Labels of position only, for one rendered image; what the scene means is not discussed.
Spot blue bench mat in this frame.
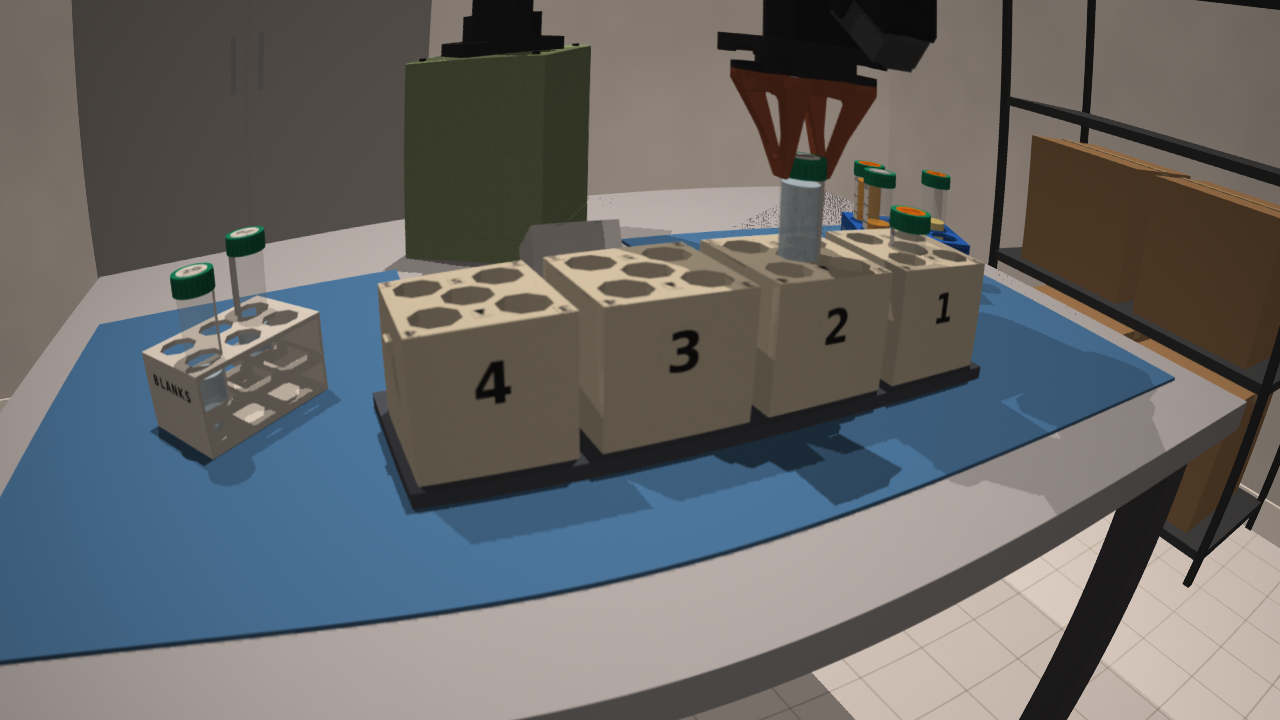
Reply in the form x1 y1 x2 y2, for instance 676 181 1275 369
0 270 1175 665

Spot beige tube rack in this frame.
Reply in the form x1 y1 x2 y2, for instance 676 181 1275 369
142 299 328 460

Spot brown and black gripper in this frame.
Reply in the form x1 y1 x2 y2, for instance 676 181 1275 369
717 0 887 181

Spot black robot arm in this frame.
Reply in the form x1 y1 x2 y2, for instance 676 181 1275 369
442 0 937 73

